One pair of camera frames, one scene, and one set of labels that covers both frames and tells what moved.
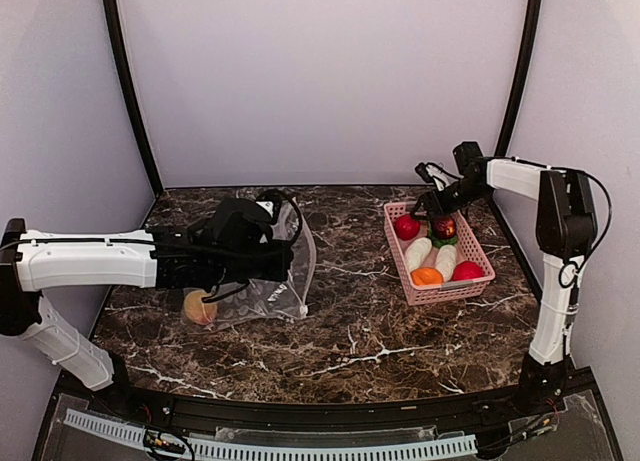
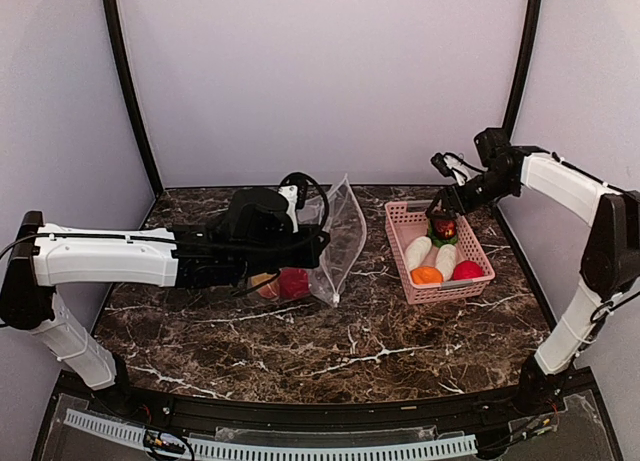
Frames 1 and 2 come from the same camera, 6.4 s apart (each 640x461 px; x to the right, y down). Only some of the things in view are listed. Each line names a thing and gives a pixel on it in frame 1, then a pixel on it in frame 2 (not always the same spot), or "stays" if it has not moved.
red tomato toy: [465, 270] stays
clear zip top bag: [283, 300] to [338, 212]
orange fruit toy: [426, 276] stays
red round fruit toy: [407, 228] to [294, 283]
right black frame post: [536, 4] stays
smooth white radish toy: [416, 251] stays
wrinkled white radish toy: [445, 260] stays
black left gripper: [279, 267] stays
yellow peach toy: [197, 310] to [270, 290]
